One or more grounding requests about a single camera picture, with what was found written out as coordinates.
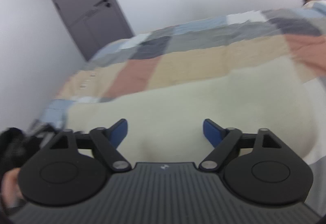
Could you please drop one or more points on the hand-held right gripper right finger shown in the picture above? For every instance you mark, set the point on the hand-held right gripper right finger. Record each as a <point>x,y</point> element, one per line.
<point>211,132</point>

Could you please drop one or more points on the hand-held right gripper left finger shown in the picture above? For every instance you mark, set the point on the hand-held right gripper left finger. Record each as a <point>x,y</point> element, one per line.
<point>119,132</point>

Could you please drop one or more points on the cream striped sweater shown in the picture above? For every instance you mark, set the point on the cream striped sweater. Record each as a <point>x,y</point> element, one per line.
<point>178,106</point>

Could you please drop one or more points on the person's left hand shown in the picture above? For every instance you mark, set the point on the person's left hand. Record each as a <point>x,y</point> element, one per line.
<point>11,187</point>

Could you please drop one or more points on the patchwork bed blanket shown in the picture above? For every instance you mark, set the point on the patchwork bed blanket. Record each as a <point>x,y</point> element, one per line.
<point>193,61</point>

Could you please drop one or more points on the grey door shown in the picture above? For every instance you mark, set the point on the grey door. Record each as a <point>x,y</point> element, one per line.
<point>84,5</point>

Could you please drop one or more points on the cardboard box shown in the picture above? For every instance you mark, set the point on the cardboard box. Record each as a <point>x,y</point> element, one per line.
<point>308,0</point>

